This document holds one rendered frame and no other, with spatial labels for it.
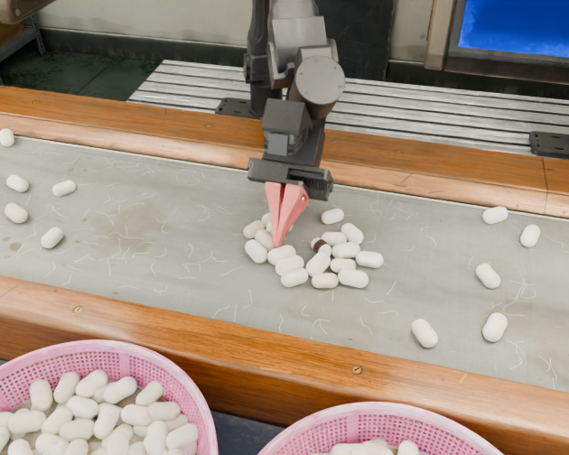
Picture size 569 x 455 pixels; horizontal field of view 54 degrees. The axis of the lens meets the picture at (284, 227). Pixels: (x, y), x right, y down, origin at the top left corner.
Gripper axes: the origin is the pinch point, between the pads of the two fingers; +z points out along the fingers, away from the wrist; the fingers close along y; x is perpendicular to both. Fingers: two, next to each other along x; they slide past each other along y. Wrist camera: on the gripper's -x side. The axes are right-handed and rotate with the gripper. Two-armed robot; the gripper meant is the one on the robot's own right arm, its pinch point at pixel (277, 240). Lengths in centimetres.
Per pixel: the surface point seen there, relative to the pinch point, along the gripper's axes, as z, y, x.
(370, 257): 0.0, 11.6, 0.5
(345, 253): -0.1, 8.4, 0.9
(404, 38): -122, -1, 172
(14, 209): 2.6, -35.1, -2.6
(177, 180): -7.2, -18.6, 8.5
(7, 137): -9.3, -47.8, 7.6
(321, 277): 3.7, 6.6, -2.6
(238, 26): -119, -78, 170
